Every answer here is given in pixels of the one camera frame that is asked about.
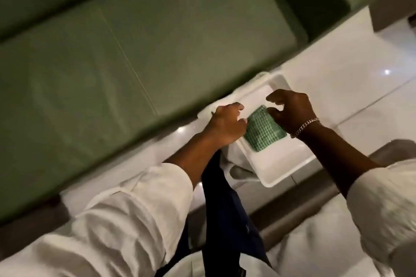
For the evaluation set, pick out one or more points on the person's right thumb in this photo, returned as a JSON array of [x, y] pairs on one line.
[[273, 113]]

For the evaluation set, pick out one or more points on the person's right hand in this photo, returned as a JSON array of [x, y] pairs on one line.
[[295, 111]]

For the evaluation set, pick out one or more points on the person's left fingers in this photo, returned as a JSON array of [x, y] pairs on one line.
[[239, 124]]

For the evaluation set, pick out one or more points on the person's left forearm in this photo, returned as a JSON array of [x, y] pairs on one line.
[[195, 156]]

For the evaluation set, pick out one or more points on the green checked cloth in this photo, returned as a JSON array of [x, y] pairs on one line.
[[261, 132]]

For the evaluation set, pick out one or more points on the white shirt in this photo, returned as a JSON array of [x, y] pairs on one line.
[[130, 208]]

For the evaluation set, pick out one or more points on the white plastic tray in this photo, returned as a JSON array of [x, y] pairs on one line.
[[276, 163]]

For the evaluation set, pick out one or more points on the dark blue trousers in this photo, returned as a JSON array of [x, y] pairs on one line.
[[227, 221]]

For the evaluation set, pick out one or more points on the person's left hand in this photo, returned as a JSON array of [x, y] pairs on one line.
[[226, 126]]

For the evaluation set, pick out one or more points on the person's right forearm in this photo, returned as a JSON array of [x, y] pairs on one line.
[[338, 160]]

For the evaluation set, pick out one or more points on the green cabinet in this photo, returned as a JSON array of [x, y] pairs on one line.
[[130, 59]]

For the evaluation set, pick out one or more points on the white cloth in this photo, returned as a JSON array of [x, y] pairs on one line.
[[229, 160]]

